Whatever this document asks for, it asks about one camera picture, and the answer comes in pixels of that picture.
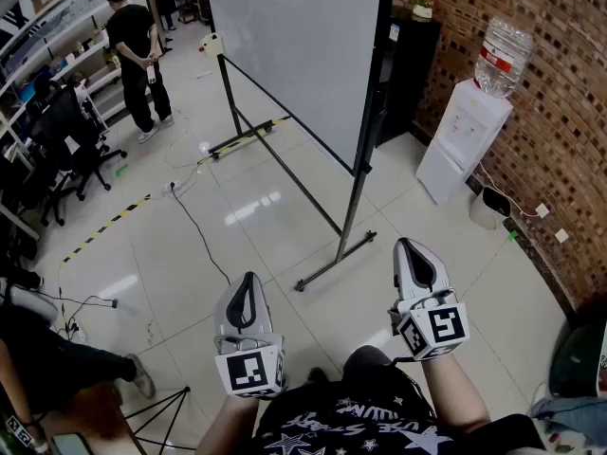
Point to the person's dark trousers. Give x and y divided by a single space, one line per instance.
367 360

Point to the white whiteboard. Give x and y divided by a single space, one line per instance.
294 41

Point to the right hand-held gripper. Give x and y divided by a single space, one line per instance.
441 327

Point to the yellow black floor tape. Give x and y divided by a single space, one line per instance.
106 225
239 141

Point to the black cabinet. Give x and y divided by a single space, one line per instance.
408 74

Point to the person's black star-print shirt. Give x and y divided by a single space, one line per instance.
355 420

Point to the flower pot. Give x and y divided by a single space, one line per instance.
422 10

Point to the white shelf unit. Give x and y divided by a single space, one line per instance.
61 31

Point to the white trash bin black liner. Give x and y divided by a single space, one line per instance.
486 211

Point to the person's black shoe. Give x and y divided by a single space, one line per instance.
316 376

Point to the white wall socket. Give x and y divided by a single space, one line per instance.
542 210
561 236

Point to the black office chair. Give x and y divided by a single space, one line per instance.
66 126

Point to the white water dispenser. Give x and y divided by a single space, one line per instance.
467 126

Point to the smartphone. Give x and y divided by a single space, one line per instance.
71 445

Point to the person's left forearm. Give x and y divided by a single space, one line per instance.
227 424

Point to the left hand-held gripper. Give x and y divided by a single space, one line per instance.
246 370

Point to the black tripod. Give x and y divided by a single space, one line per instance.
178 401

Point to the white power strip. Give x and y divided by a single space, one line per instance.
171 187

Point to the person's right forearm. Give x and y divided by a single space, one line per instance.
450 396

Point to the white round table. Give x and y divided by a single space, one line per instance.
603 358

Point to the dark green chair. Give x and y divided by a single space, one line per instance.
576 363

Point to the clear water bottle red label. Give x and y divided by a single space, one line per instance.
502 55

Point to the white bottle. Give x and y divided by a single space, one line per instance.
152 74

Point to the cream box with red button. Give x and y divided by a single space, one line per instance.
211 44

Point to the green floor tape mark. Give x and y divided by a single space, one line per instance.
512 235
122 170

